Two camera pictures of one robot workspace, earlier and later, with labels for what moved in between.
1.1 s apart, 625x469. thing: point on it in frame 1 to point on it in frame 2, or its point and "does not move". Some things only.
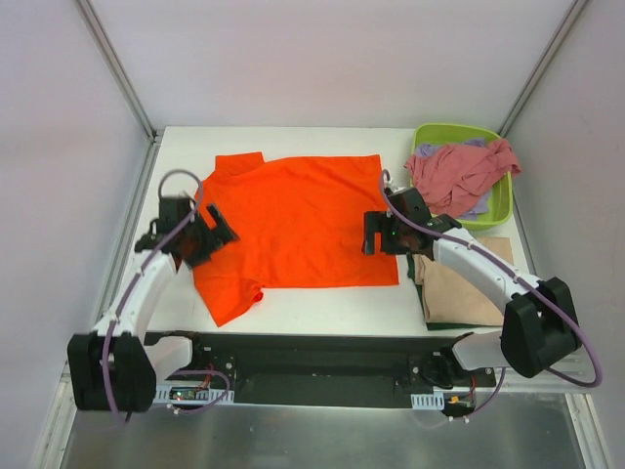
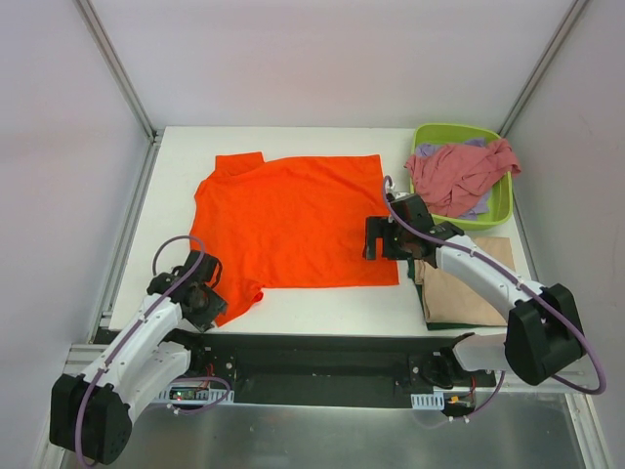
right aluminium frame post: (542, 67) does not move
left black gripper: (209, 234) to (210, 267)
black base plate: (327, 369) does not move
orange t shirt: (300, 222) does not move
